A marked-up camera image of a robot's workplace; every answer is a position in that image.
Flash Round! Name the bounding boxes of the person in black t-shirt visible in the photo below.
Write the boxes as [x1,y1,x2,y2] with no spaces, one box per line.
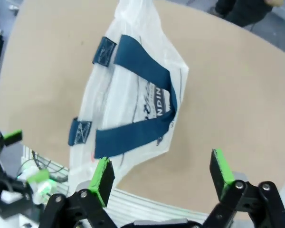
[214,0,274,27]

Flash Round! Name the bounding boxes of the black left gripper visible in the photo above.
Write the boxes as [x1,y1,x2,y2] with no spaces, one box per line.
[0,127,51,216]

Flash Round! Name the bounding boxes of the person left forearm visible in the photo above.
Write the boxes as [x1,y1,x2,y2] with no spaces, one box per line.
[266,0,285,7]

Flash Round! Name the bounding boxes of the aluminium table frame rail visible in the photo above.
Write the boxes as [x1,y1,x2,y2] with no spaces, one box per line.
[21,144,213,223]

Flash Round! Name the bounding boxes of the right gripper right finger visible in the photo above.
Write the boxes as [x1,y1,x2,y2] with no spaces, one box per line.
[201,148,285,228]

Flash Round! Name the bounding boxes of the clear shopping bag navy handles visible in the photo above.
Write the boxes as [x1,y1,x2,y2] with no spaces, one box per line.
[67,0,190,198]

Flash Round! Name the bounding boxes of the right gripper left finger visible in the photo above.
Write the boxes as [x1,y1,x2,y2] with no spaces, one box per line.
[41,156,121,228]

